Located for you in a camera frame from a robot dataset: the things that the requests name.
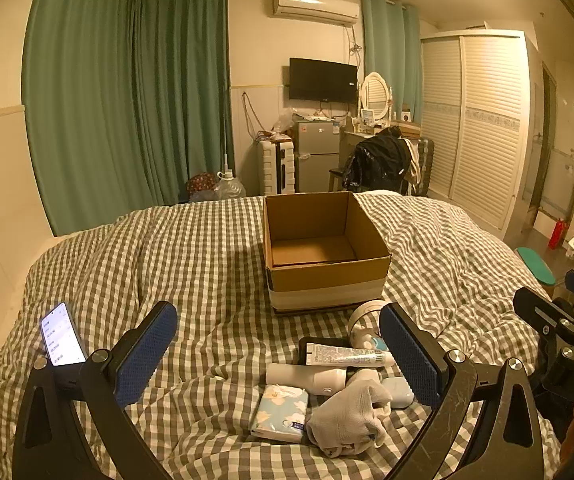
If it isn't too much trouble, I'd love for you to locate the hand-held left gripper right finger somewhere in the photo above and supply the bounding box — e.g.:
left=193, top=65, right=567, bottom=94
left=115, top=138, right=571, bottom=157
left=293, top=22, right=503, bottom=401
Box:
left=378, top=302, right=562, bottom=480

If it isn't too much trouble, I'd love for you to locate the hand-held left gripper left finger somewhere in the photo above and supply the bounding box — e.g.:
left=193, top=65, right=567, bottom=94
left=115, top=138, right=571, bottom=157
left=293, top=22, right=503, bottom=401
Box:
left=12, top=301, right=179, bottom=480

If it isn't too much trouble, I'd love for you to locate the white earbuds case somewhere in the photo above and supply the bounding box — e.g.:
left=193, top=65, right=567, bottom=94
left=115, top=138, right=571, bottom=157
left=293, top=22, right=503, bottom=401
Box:
left=381, top=377, right=415, bottom=408

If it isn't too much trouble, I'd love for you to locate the grey tape roll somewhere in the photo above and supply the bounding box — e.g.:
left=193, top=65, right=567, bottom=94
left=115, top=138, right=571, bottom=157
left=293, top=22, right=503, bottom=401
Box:
left=348, top=300, right=387, bottom=337

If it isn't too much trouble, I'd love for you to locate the white toothpaste tube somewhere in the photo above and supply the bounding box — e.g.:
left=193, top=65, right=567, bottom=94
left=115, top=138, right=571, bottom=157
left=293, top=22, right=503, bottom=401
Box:
left=306, top=340, right=397, bottom=367

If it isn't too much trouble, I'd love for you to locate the black cup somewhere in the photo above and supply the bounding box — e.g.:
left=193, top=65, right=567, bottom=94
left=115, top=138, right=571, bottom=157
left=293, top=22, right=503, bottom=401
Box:
left=298, top=336, right=353, bottom=368

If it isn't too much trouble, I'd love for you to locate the white cylinder bottle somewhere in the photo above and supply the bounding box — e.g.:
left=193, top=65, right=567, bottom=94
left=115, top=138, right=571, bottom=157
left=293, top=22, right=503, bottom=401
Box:
left=266, top=364, right=349, bottom=395

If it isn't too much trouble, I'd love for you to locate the cardboard box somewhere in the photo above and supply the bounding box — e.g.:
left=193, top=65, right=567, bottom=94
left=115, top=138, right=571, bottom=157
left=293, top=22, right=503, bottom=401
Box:
left=262, top=191, right=393, bottom=317

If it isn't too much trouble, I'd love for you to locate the blue floral tissue pack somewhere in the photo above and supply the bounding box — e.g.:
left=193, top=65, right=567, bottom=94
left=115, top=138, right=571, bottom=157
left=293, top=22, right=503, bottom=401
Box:
left=249, top=384, right=310, bottom=443

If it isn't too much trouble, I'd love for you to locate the small white blue container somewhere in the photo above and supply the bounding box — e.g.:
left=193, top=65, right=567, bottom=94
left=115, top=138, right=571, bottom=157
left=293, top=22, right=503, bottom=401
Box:
left=354, top=332, right=392, bottom=356

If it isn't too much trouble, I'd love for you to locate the teal oval seat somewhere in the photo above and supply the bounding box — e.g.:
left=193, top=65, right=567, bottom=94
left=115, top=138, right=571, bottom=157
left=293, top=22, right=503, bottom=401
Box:
left=516, top=247, right=555, bottom=286

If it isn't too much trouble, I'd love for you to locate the red fire extinguisher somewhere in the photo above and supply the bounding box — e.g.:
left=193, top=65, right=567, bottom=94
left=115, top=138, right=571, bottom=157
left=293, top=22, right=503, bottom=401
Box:
left=548, top=217, right=566, bottom=250

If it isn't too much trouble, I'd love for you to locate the smartphone with lit screen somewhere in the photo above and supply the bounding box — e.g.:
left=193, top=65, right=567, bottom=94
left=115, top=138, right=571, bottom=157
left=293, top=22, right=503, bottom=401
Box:
left=40, top=301, right=88, bottom=368

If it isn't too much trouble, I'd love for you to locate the grey checked blanket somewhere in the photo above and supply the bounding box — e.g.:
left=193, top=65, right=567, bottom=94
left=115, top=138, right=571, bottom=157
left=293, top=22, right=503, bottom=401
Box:
left=0, top=191, right=565, bottom=480

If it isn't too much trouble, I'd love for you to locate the dark patterned bag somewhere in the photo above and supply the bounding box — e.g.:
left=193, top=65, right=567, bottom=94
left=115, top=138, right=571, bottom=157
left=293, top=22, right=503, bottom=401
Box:
left=186, top=172, right=218, bottom=203

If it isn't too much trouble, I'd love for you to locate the grey suitcase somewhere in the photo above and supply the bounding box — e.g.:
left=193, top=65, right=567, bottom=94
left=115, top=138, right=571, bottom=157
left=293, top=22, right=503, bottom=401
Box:
left=409, top=137, right=435, bottom=196

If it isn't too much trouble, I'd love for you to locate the white louvered wardrobe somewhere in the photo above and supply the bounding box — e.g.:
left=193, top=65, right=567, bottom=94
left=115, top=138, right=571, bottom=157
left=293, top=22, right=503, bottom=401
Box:
left=419, top=29, right=540, bottom=241

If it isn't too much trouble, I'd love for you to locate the clear water jug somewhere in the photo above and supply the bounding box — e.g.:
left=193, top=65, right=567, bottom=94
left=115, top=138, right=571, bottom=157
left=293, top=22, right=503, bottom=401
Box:
left=213, top=170, right=247, bottom=202

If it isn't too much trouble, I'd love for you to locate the black jacket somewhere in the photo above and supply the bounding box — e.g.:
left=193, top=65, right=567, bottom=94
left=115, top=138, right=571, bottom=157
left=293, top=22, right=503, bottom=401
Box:
left=342, top=127, right=410, bottom=193

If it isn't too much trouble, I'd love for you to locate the small silver fridge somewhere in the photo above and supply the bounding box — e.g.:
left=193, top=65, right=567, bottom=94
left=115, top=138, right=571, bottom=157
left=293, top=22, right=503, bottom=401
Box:
left=294, top=120, right=343, bottom=193

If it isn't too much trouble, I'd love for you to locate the white ribbed suitcase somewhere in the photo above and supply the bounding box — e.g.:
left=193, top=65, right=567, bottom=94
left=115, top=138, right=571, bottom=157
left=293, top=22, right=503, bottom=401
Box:
left=258, top=139, right=298, bottom=196

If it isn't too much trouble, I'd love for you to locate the white oval vanity mirror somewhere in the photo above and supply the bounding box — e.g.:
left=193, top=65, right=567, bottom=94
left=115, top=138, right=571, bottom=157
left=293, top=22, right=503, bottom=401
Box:
left=359, top=71, right=394, bottom=123

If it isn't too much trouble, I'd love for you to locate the clear plastic bag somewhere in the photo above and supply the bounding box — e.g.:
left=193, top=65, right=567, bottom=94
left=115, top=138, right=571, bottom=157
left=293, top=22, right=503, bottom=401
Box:
left=272, top=107, right=298, bottom=136

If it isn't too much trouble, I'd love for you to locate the narrow light green curtain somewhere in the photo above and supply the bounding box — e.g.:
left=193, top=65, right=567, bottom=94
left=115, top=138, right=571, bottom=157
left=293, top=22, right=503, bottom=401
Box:
left=359, top=0, right=424, bottom=126

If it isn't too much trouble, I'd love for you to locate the white air conditioner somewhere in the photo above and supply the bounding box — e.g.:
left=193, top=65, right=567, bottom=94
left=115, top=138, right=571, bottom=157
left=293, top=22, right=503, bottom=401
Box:
left=272, top=0, right=360, bottom=26

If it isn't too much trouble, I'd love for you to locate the black wall television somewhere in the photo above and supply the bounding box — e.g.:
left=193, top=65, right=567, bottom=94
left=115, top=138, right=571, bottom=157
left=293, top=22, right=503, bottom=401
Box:
left=288, top=57, right=359, bottom=102

